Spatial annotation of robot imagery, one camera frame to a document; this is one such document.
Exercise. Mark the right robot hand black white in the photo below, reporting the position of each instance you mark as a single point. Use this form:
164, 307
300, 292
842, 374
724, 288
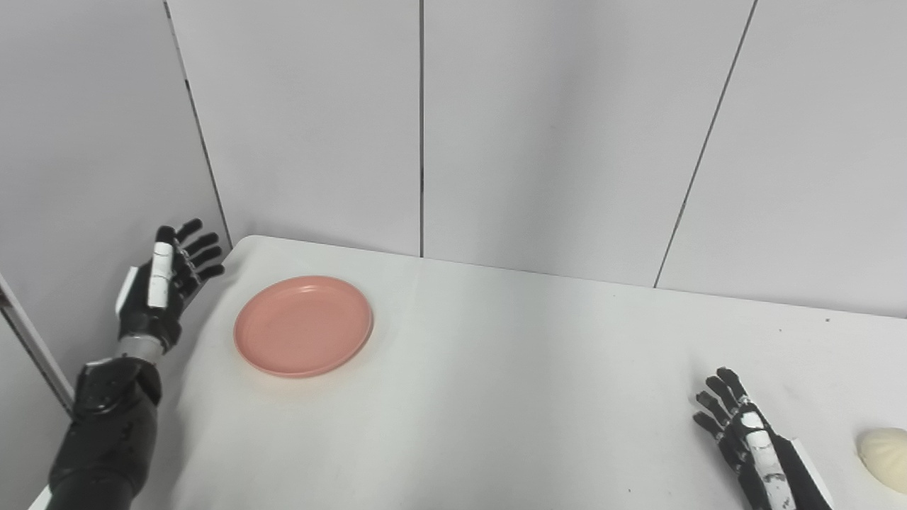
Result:
762, 453

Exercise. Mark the pink round plate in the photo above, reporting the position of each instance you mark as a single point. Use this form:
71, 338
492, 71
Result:
303, 326

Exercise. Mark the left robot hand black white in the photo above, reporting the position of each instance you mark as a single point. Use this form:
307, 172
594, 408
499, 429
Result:
159, 290

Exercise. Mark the cream steamed bun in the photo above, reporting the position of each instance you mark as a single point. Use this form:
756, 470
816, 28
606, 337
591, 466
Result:
886, 457

